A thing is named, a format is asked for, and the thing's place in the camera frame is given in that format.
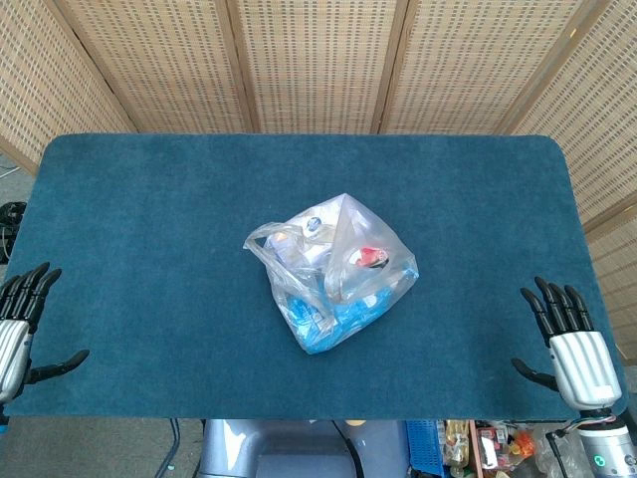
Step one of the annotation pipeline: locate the blue carpet table mat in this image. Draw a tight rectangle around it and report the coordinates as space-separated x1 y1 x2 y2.
0 132 629 424

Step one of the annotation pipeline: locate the black device on floor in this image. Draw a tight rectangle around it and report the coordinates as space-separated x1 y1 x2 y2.
0 201 27 226

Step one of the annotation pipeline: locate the crumpled clear plastic bag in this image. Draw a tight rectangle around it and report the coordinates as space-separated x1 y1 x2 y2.
532 427 588 478

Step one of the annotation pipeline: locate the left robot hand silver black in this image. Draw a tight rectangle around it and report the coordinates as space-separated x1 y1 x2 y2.
0 262 91 404

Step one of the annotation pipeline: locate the blue plastic crate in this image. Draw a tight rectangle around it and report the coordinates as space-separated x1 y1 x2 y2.
405 419 447 474

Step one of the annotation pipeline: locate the blue plastic package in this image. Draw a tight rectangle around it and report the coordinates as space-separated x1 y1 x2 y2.
286 268 418 356

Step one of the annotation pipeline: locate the blue-grey robot torso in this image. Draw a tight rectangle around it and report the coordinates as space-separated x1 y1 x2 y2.
198 419 412 478

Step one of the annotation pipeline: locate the wooden box with snacks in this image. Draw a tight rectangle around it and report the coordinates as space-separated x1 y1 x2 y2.
442 419 517 472

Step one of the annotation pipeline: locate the clear plastic shopping bag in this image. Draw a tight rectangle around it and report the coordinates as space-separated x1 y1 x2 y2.
243 192 418 356

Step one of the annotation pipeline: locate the red and white packet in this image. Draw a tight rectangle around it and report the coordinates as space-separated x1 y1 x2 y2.
350 247 389 268

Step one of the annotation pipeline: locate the dark floor cable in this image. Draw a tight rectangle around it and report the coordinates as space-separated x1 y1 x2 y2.
156 417 183 478

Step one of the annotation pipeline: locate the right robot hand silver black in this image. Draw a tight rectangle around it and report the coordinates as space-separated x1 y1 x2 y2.
511 276 623 410

